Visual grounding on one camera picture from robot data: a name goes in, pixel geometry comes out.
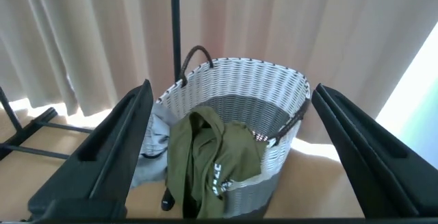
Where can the green printed shirt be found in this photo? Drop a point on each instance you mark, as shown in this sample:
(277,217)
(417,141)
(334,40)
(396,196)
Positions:
(205,155)

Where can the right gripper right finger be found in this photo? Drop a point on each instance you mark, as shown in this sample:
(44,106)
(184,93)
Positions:
(386,183)

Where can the white laundry basket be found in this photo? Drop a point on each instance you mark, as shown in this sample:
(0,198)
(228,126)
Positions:
(239,80)

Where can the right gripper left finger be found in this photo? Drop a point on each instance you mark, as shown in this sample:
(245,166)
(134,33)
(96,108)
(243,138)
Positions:
(85,183)

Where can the pale grey garment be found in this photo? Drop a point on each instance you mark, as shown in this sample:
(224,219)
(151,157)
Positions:
(154,142)

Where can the black clothes rack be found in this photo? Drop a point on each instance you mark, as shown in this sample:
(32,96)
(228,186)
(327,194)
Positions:
(175,28)

